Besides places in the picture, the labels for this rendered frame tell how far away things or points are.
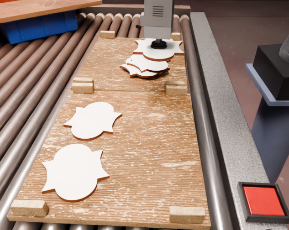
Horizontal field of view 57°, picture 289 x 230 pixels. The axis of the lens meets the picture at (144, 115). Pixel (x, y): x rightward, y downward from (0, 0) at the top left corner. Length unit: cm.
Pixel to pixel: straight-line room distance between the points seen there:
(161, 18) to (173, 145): 29
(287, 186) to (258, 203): 138
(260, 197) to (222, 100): 34
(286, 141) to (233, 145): 52
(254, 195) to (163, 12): 43
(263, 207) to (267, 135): 63
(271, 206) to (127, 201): 26
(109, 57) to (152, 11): 39
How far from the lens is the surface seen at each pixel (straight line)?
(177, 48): 70
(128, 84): 81
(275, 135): 114
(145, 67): 86
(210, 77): 92
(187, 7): 154
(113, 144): 61
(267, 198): 57
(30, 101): 83
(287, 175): 199
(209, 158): 61
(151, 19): 65
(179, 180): 54
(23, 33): 124
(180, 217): 47
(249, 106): 251
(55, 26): 128
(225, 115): 75
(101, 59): 98
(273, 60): 101
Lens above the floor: 135
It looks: 37 degrees down
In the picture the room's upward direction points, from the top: straight up
